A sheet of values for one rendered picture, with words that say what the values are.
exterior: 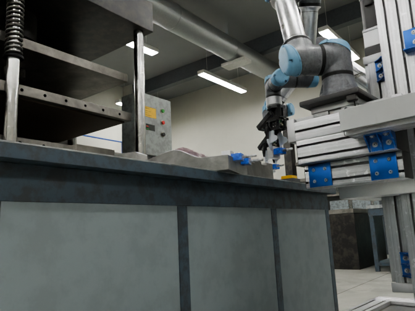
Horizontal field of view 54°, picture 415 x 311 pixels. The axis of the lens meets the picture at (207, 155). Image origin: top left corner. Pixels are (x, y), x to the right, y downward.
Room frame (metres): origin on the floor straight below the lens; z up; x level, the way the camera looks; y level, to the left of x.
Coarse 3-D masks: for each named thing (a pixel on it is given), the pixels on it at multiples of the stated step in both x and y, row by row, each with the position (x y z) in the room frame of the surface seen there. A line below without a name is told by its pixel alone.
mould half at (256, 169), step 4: (252, 164) 1.80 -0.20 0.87; (256, 164) 1.83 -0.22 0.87; (260, 164) 1.86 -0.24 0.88; (268, 164) 1.92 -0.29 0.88; (248, 168) 1.78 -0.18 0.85; (252, 168) 1.80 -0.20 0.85; (256, 168) 1.83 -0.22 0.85; (260, 168) 1.86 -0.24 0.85; (264, 168) 1.89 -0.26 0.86; (268, 168) 1.92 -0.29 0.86; (272, 168) 1.95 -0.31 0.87; (248, 172) 1.78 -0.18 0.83; (252, 172) 1.80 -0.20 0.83; (256, 172) 1.83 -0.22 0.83; (260, 172) 1.86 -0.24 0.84; (264, 172) 1.89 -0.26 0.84; (268, 172) 1.92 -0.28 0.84; (272, 172) 1.95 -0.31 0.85; (264, 176) 1.89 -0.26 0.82; (268, 176) 1.91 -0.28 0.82; (272, 176) 1.95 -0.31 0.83
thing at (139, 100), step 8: (136, 32) 2.28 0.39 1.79; (136, 40) 2.28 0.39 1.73; (136, 48) 2.28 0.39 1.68; (136, 56) 2.28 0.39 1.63; (136, 64) 2.28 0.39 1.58; (136, 72) 2.28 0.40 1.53; (144, 72) 2.31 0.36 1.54; (136, 80) 2.28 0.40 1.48; (144, 80) 2.30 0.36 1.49; (136, 88) 2.28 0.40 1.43; (144, 88) 2.30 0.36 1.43; (136, 96) 2.28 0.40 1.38; (144, 96) 2.30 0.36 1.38; (136, 104) 2.28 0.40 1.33; (144, 104) 2.30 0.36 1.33; (136, 112) 2.28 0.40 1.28; (144, 112) 2.29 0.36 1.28; (136, 120) 2.28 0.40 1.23; (144, 120) 2.29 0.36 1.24; (136, 128) 2.28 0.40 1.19; (144, 128) 2.29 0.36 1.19; (136, 136) 2.28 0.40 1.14; (144, 136) 2.29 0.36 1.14; (72, 144) 2.70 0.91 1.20; (136, 144) 2.28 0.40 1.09; (144, 144) 2.29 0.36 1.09; (144, 152) 2.29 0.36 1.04
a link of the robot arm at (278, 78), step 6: (276, 72) 1.71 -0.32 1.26; (282, 72) 1.72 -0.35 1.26; (270, 78) 1.75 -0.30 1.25; (276, 78) 1.71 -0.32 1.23; (282, 78) 1.71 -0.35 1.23; (288, 78) 1.72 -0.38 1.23; (294, 78) 1.74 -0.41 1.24; (270, 84) 1.78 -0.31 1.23; (276, 84) 1.74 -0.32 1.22; (282, 84) 1.73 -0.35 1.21; (288, 84) 1.75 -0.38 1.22; (294, 84) 1.75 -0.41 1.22; (276, 90) 1.80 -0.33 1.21
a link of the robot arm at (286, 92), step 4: (316, 40) 1.99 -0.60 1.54; (320, 40) 1.98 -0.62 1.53; (284, 88) 2.09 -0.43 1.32; (288, 88) 2.09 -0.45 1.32; (292, 88) 2.09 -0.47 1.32; (284, 92) 2.10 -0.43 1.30; (288, 92) 2.10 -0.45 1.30; (284, 96) 2.11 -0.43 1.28; (288, 96) 2.13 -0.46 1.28; (284, 100) 2.13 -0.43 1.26; (264, 104) 2.15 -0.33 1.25
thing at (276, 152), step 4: (268, 148) 1.88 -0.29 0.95; (272, 148) 1.86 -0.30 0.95; (276, 148) 1.85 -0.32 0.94; (280, 148) 1.83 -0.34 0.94; (284, 148) 1.85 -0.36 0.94; (288, 148) 1.81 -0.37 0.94; (292, 148) 1.80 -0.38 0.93; (268, 152) 1.88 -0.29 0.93; (272, 152) 1.86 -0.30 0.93; (276, 152) 1.85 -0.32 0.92; (280, 152) 1.83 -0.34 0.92; (284, 152) 1.85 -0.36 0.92; (268, 156) 1.88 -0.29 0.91; (272, 156) 1.86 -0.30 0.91; (276, 156) 1.87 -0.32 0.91
